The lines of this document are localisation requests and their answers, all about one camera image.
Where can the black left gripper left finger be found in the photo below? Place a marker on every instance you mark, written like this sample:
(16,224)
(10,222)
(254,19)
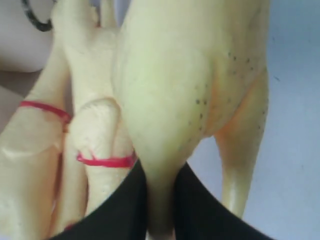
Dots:
(123,216)

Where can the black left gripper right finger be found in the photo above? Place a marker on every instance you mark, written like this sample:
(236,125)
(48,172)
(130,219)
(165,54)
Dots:
(198,215)

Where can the whole yellow rubber chicken front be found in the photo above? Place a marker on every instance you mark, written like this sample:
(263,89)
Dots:
(98,152)

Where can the whole yellow rubber chicken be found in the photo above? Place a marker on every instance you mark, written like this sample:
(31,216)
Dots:
(30,146)
(98,152)

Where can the headless yellow rubber chicken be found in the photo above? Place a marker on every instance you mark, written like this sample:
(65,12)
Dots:
(186,70)

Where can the whole yellow rubber chicken back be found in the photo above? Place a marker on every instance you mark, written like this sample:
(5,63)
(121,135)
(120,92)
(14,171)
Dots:
(30,146)

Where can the cream bin marked O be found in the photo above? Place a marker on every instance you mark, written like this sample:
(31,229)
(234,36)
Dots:
(23,48)

